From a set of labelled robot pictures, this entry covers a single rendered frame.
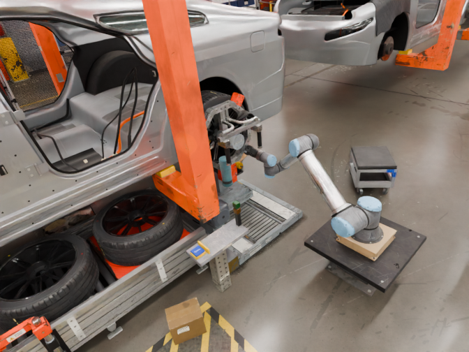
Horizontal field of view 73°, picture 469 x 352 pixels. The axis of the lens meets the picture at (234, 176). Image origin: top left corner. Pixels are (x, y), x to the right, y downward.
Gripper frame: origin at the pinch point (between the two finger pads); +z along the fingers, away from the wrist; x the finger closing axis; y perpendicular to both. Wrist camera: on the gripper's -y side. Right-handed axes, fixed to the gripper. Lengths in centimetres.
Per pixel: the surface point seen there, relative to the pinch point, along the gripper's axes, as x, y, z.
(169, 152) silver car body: -32, -64, 8
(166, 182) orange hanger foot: -54, -59, -1
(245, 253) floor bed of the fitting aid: -77, 2, -54
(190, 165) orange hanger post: -31, -82, -43
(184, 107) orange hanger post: -2, -106, -44
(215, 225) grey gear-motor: -68, -17, -28
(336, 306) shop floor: -73, 17, -129
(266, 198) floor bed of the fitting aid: -32, 47, -16
